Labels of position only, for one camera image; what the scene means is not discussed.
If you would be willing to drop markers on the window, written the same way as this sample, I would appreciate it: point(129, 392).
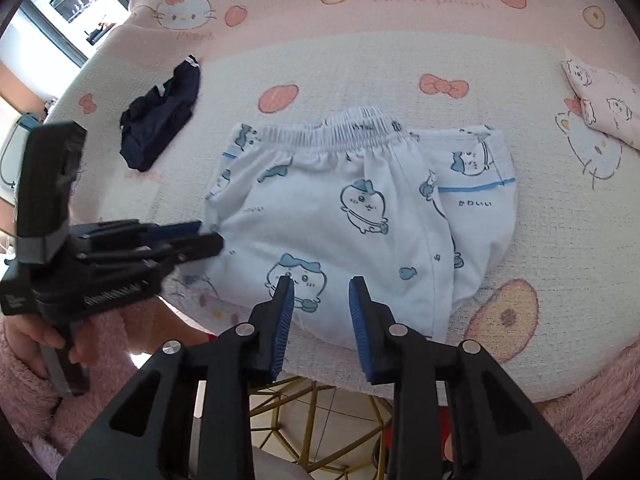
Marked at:
point(55, 30)

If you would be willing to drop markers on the dark navy cloth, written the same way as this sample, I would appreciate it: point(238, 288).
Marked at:
point(155, 125)

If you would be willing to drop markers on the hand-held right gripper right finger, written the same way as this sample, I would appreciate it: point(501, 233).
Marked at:
point(357, 320)

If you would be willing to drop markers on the person's pink fluffy robe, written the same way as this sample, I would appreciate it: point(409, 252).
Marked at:
point(590, 400)

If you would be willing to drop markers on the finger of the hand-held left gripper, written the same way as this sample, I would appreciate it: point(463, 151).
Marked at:
point(175, 230)
point(190, 249)

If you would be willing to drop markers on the person's left hand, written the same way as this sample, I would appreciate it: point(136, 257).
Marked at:
point(30, 332)

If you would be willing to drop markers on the pink cat printed blanket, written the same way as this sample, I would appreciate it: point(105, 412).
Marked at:
point(550, 210)

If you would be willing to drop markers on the person's left forearm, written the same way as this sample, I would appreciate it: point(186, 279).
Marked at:
point(30, 400)

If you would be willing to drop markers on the white seat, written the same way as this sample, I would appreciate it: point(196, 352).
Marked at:
point(275, 465)

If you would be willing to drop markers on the person's left leg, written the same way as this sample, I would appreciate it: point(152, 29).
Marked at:
point(160, 325)

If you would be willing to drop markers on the pink printed folded cloth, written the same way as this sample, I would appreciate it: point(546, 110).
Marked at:
point(610, 105)

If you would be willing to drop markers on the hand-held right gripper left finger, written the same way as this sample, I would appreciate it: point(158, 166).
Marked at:
point(285, 320)

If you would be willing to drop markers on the light blue printed pants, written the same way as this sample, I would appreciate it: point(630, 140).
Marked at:
point(350, 240)

